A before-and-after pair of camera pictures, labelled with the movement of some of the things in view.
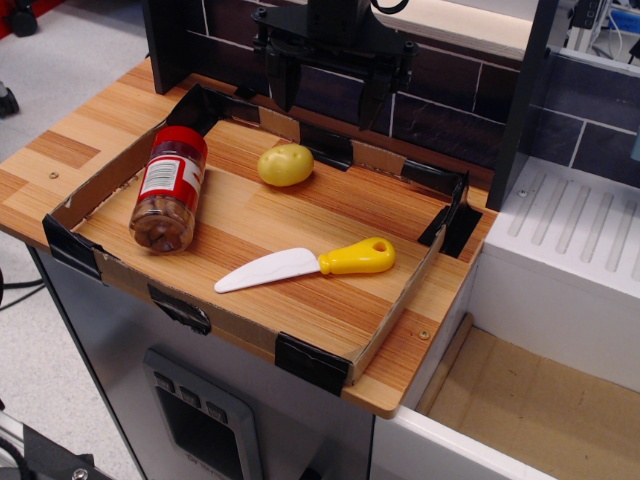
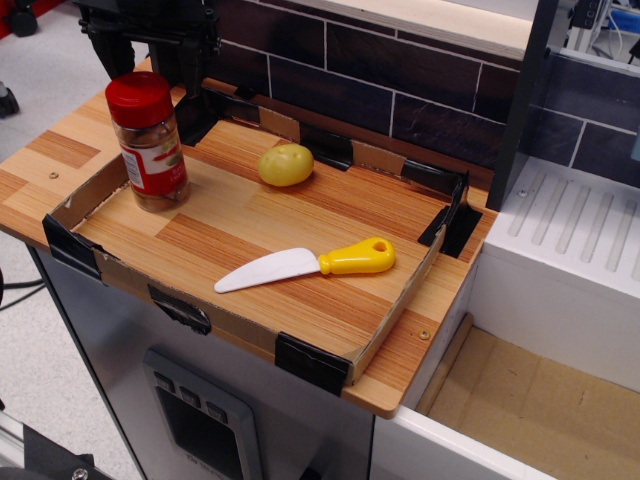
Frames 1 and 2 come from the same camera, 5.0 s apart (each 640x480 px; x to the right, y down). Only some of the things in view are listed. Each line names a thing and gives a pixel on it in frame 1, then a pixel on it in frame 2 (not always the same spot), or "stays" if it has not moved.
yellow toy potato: x=286 y=164 stays
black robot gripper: x=345 y=33 to x=192 y=23
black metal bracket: x=45 y=459 stays
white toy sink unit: x=537 y=376 stays
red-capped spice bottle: x=163 y=218 to x=141 y=105
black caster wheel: x=8 y=103 stays
